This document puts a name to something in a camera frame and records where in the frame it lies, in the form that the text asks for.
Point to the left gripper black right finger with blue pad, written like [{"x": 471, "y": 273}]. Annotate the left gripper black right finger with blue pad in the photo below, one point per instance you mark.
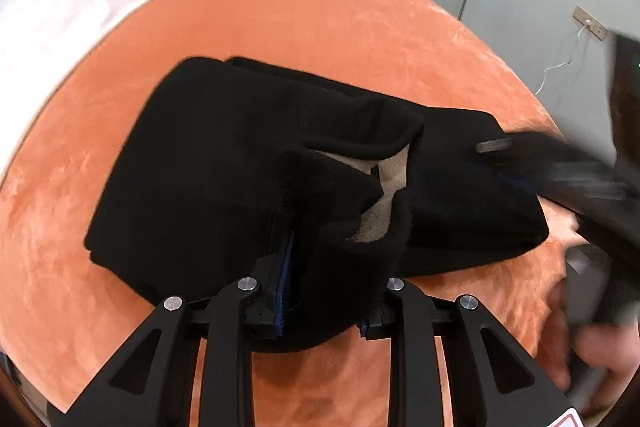
[{"x": 455, "y": 358}]

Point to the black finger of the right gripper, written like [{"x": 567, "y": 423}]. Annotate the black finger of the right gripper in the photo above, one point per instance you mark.
[{"x": 566, "y": 175}]

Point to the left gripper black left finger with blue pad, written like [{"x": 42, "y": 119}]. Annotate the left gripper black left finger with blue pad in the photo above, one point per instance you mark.
[{"x": 189, "y": 363}]

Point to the black pants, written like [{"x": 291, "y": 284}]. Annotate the black pants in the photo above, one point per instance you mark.
[{"x": 233, "y": 161}]

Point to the person right hand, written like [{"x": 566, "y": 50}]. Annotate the person right hand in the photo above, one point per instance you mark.
[{"x": 613, "y": 348}]

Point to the orange velvet bed blanket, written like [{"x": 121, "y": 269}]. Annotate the orange velvet bed blanket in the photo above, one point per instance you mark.
[{"x": 62, "y": 317}]

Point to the pink white bed sheet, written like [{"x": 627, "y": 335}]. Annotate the pink white bed sheet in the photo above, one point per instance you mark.
[{"x": 42, "y": 42}]

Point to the wall power socket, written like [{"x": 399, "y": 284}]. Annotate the wall power socket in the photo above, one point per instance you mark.
[{"x": 594, "y": 26}]

